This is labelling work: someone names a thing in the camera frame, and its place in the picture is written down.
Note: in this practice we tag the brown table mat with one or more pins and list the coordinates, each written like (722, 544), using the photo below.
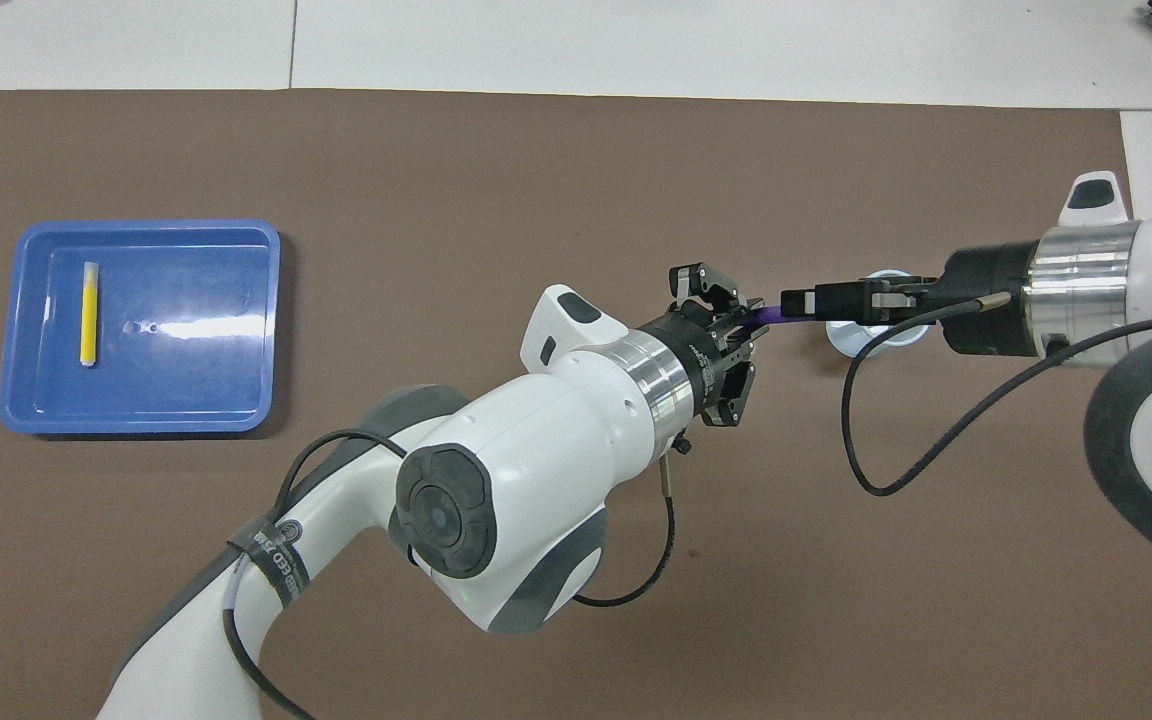
(436, 150)

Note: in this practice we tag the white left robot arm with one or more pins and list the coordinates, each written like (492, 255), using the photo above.
(536, 470)

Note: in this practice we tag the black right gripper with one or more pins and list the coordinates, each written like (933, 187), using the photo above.
(986, 300)

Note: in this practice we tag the yellow marker pen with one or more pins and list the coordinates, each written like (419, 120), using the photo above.
(89, 320)

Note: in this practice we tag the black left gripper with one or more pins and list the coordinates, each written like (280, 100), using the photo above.
(701, 360)

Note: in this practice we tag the translucent plastic cup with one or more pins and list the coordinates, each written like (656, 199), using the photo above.
(851, 340)

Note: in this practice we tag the purple marker pen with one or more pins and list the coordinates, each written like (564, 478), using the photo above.
(766, 317)

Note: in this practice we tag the blue plastic tray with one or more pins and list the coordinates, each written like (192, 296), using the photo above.
(216, 400)

